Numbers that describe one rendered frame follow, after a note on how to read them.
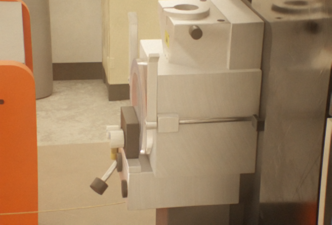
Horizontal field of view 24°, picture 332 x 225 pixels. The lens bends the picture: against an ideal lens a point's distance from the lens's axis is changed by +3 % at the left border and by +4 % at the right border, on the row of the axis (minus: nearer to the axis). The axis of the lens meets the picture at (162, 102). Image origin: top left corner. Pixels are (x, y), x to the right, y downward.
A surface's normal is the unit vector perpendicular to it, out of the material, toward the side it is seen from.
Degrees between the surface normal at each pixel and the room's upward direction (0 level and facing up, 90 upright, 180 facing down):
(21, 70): 90
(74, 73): 90
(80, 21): 90
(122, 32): 90
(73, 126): 0
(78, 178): 0
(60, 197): 0
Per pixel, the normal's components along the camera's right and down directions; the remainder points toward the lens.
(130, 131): 0.17, 0.37
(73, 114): 0.03, -0.93
